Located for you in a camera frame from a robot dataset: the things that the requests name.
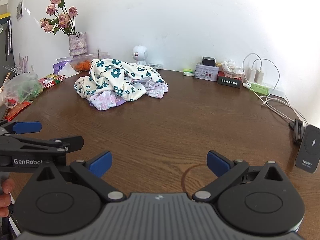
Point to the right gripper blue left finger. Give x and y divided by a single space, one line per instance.
100 164

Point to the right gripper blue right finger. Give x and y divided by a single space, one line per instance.
218 164

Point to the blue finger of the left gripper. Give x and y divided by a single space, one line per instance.
66 144
26 127

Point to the white green floral garment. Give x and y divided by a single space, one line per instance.
129 81

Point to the person's left hand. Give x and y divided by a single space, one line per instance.
5 198

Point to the clear plastic bag with items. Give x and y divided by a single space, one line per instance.
21 88

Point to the pink purple floral garment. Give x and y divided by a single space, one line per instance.
107 99

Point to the red checkered snack packet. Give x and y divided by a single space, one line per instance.
51 80

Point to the purple tissue box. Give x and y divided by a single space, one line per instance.
59 66

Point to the clear box of orange snacks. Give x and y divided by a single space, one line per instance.
82 63

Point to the red black labelled box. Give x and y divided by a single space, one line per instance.
222 79

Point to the green tube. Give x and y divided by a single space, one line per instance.
259 89

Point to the white power strip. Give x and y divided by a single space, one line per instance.
275 91

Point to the grey decorated tin box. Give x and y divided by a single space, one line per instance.
204 72

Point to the white charger plug right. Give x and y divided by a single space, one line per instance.
259 76

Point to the white charger plug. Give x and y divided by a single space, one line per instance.
259 76
251 74

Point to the crumpled white tissue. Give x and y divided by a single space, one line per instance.
231 70

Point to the white charger plug left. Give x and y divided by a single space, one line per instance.
251 74

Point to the purple white knitted vase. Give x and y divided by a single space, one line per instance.
78 44

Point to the small green packet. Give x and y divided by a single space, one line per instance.
188 72

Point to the dried pink flower bouquet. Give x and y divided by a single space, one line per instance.
63 19

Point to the black wireless charger stand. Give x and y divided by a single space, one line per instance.
308 140

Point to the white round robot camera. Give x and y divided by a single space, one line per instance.
140 54

